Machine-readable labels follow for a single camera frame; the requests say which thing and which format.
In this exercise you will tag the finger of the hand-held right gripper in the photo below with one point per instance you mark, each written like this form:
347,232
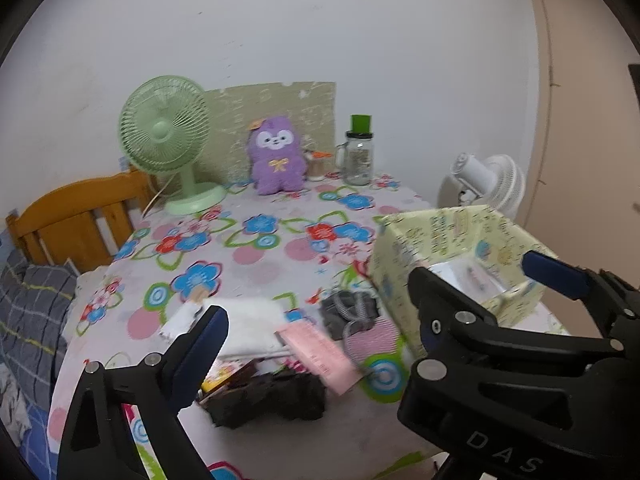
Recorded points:
450,305
555,272

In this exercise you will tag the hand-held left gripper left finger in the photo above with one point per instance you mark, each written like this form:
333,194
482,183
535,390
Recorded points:
205,345

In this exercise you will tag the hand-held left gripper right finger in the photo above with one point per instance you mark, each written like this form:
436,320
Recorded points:
426,337

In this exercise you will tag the colourful booklet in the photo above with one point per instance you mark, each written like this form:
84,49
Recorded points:
222,375

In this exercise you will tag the yellow patterned storage box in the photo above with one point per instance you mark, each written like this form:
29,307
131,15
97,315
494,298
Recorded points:
400,260

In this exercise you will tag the grey cloth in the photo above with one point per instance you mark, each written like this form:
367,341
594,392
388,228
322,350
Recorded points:
360,305

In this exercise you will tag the black cloth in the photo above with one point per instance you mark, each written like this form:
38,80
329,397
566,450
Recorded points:
270,400

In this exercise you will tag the white fan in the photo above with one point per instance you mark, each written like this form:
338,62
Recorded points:
500,180

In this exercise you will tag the floral tablecloth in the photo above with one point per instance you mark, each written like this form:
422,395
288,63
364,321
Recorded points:
280,260

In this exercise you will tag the beige door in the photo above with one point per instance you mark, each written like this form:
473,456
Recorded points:
575,110

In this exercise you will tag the grey plaid pillow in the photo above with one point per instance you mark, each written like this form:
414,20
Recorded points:
35,320

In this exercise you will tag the glass jar with green lid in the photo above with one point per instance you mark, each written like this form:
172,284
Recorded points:
357,160

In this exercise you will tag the wooden bed headboard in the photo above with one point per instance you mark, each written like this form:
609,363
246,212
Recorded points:
75,210

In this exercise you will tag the purple plush toy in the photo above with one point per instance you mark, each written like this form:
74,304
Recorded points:
276,170

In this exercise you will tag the small clear jar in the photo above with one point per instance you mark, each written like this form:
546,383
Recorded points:
316,167

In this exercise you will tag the blue sticker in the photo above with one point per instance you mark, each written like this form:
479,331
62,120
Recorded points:
123,163

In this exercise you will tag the green table fan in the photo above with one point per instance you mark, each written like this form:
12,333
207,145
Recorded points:
162,127

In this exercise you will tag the olive patterned board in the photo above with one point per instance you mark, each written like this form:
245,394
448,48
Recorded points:
300,105

